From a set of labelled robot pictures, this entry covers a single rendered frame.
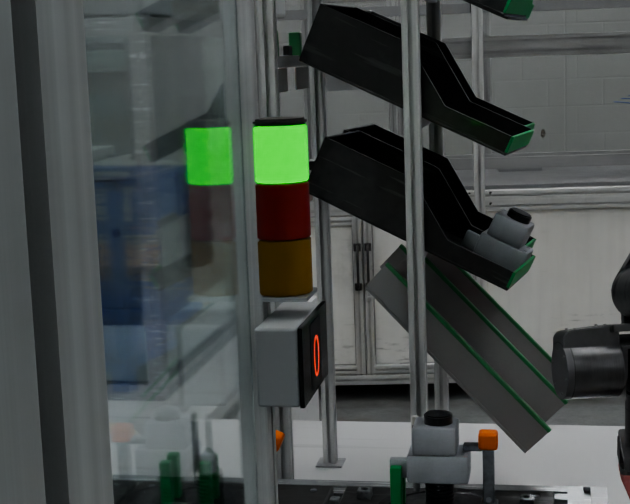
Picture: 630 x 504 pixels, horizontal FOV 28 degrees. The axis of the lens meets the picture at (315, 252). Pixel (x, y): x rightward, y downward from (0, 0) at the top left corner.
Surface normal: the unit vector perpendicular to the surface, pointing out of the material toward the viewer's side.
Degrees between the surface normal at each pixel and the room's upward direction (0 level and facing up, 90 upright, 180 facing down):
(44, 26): 90
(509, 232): 90
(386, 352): 90
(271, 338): 90
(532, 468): 0
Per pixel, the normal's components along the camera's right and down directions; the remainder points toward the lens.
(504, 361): -0.35, 0.15
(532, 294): -0.05, 0.15
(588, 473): -0.04, -0.99
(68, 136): 0.98, 0.00
